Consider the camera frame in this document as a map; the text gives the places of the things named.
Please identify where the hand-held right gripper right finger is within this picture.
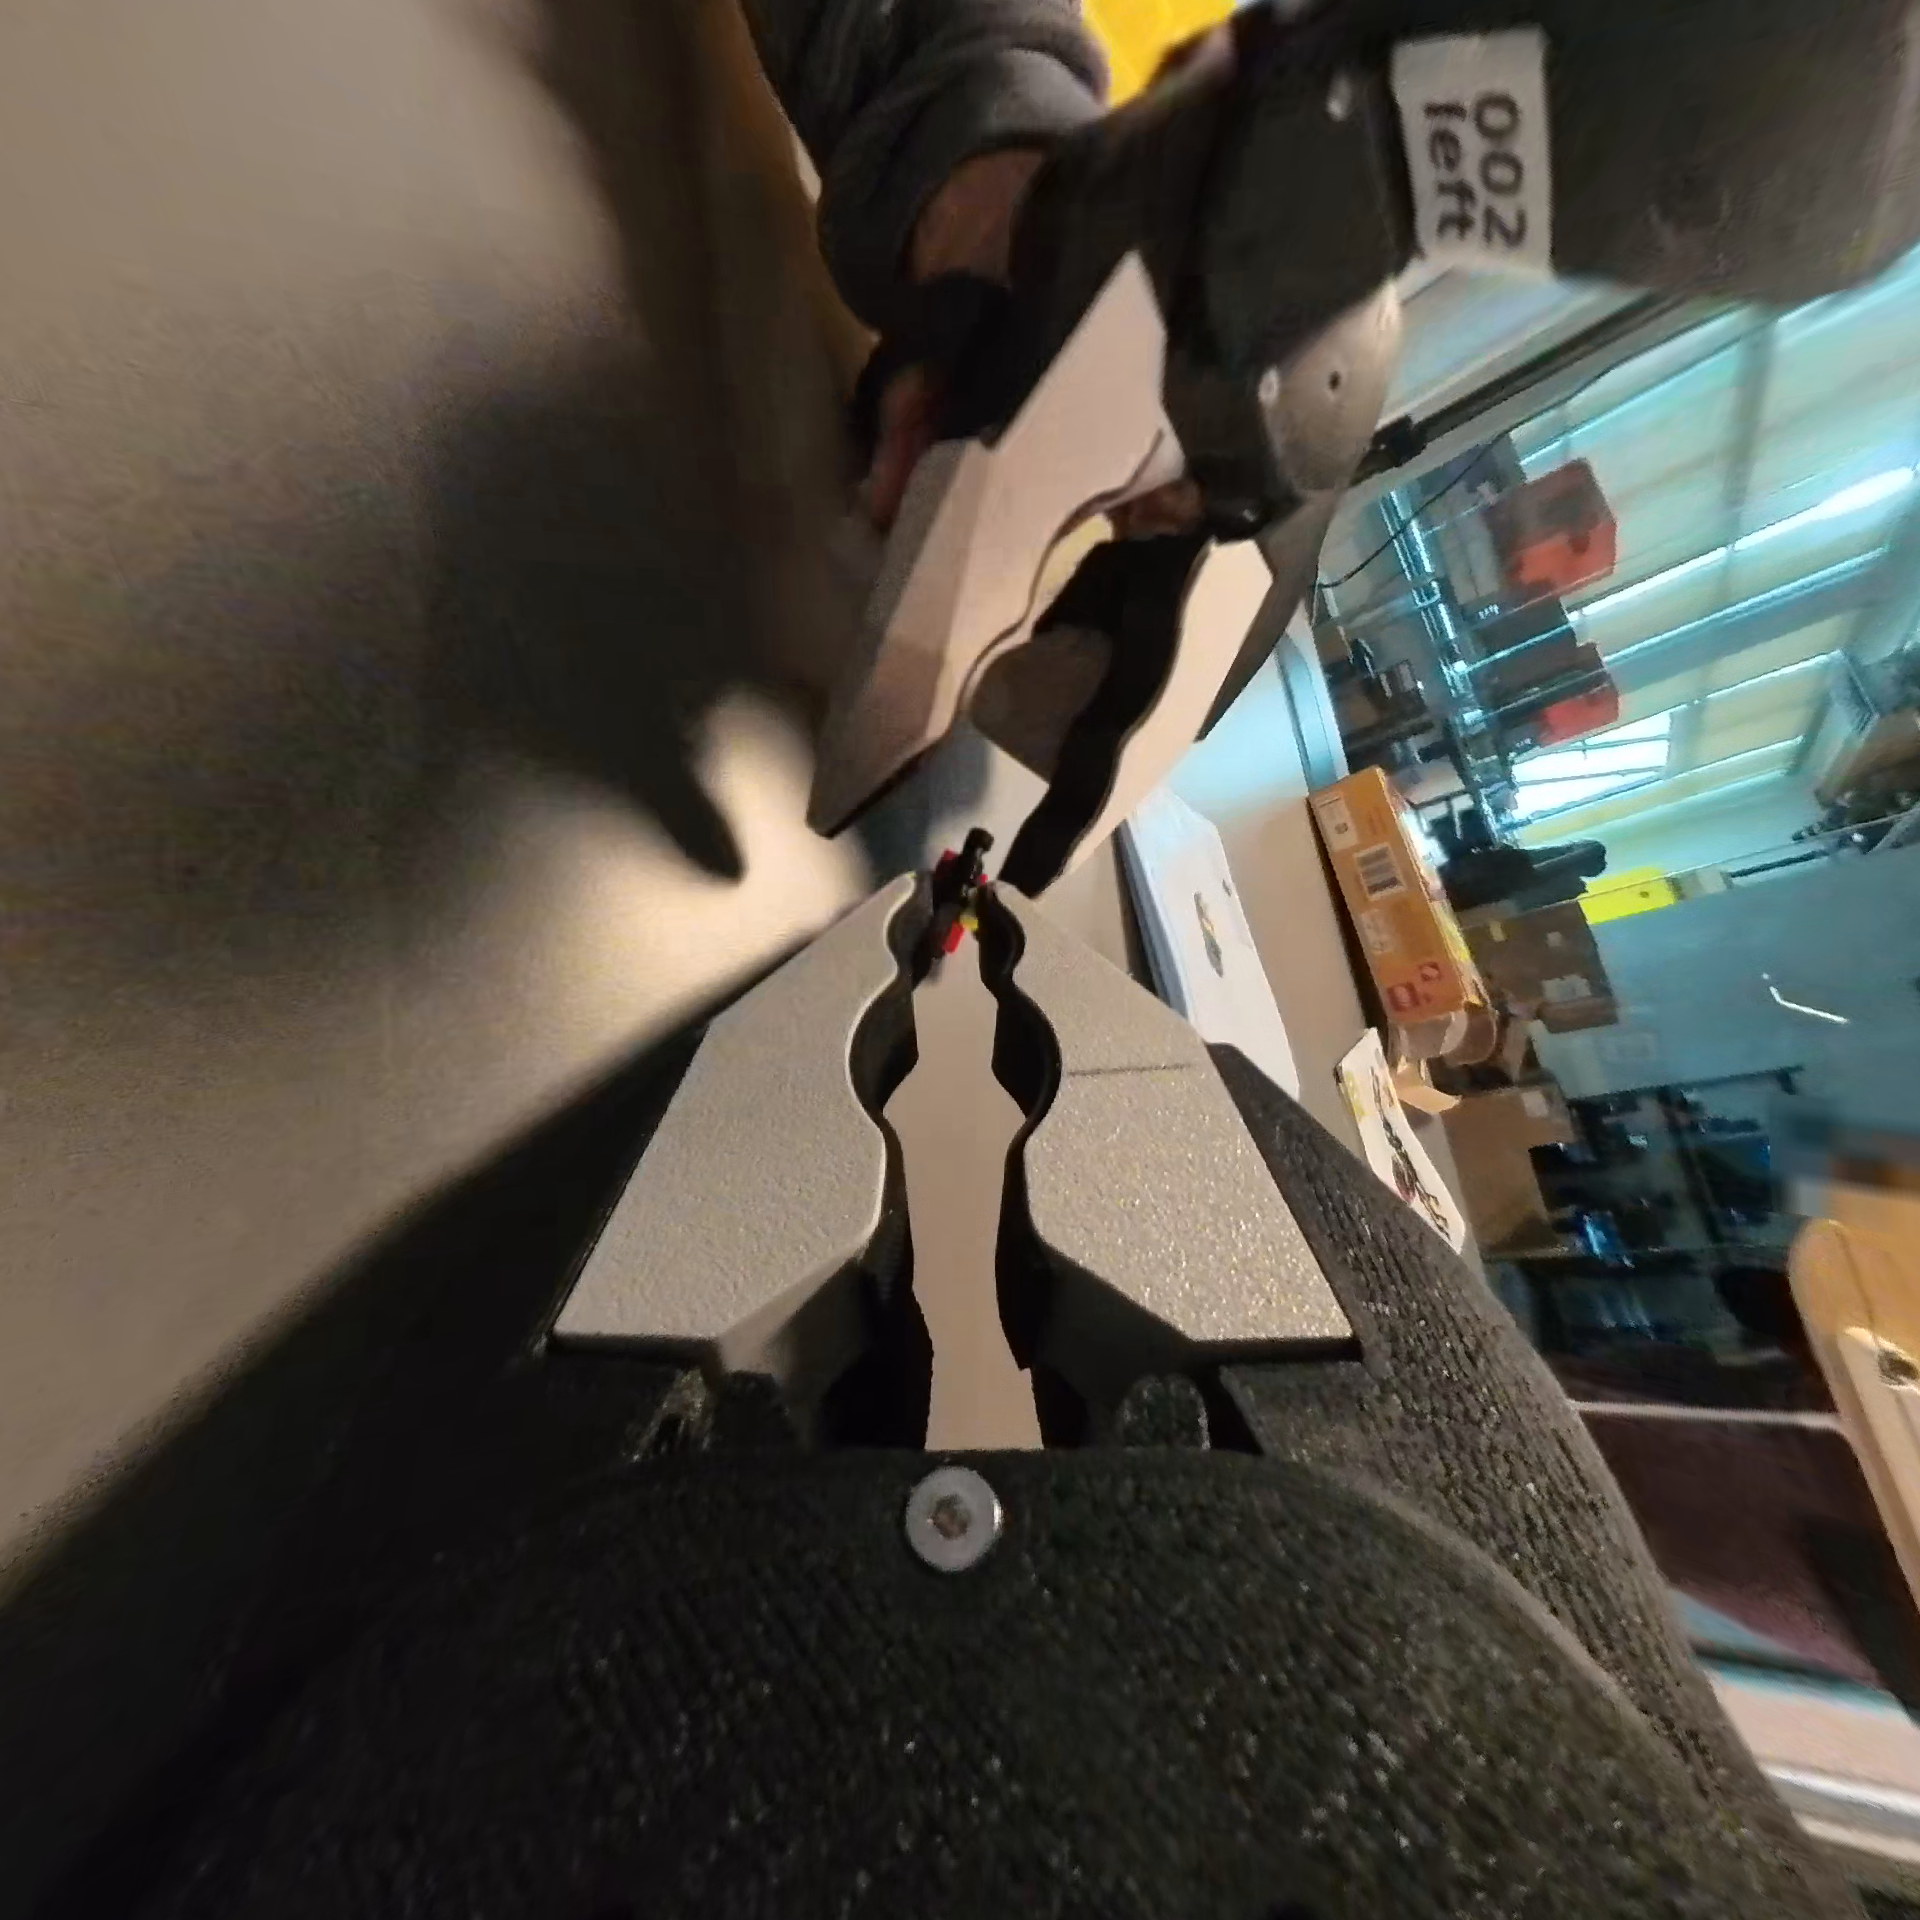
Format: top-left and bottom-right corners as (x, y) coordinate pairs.
(981, 883), (1362, 1359)

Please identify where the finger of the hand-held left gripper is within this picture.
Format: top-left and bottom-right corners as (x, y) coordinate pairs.
(1000, 492), (1326, 902)
(809, 256), (1190, 842)

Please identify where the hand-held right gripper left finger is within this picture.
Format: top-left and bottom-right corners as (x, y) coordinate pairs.
(551, 873), (917, 1374)

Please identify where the black lego plate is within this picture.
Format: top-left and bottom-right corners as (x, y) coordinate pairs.
(928, 827), (1000, 981)

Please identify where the person's left forearm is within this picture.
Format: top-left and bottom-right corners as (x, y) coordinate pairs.
(750, 0), (1110, 324)

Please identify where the person's left hand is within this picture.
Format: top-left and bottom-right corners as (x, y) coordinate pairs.
(858, 148), (1052, 519)

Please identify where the yellow plastic bin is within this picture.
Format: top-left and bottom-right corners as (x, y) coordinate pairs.
(1084, 0), (1242, 103)

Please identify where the small white yellow leaflet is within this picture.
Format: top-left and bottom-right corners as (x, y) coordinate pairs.
(1335, 1031), (1465, 1245)

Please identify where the white instruction booklet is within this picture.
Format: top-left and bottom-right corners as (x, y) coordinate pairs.
(1119, 782), (1302, 1104)

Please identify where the orange cardboard box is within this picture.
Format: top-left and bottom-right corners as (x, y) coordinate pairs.
(1306, 771), (1490, 1031)

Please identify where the orange storage crate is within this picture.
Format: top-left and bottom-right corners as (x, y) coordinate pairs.
(1531, 649), (1626, 745)
(1497, 461), (1622, 591)

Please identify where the brown cardboard box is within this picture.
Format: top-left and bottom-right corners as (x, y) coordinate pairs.
(1463, 902), (1622, 1032)

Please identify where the wire storage shelf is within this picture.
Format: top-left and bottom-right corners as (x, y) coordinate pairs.
(1313, 449), (1656, 842)

